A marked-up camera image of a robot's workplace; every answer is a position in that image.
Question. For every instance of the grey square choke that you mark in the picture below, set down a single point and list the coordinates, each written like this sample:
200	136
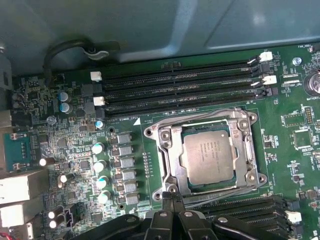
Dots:
131	187
126	151
128	162
132	199
129	175
124	138

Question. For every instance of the silver top capacitor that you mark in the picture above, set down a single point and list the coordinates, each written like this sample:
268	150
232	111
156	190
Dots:
63	178
102	182
45	162
104	197
100	166
51	215
98	148
53	224

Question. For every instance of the coin cell battery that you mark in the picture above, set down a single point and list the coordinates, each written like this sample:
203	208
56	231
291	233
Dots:
313	82

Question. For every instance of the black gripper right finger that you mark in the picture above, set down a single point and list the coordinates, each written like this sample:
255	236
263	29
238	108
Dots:
195	230

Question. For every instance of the black RAM slot white clips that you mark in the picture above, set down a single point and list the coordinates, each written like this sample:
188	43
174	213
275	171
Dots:
175	71
175	94

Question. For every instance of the metal CPU socket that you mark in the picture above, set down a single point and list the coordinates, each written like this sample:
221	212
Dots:
165	136

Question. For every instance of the metal socket cover frame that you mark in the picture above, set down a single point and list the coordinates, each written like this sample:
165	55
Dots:
176	152

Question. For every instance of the green motherboard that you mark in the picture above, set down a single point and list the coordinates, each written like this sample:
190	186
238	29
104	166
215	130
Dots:
275	155

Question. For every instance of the silver CPU plate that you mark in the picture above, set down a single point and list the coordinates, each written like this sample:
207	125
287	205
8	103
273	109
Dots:
208	157

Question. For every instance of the silver port block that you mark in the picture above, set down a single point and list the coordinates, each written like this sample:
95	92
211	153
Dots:
22	186
17	215

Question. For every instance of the silver board screw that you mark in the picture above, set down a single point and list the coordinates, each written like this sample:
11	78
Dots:
296	60

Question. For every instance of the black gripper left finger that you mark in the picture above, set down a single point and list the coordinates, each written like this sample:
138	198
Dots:
160	227

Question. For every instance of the black PC case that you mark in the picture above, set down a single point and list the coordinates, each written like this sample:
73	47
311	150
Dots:
150	25

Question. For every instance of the small blue top capacitor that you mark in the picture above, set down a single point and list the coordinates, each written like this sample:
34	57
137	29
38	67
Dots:
99	124

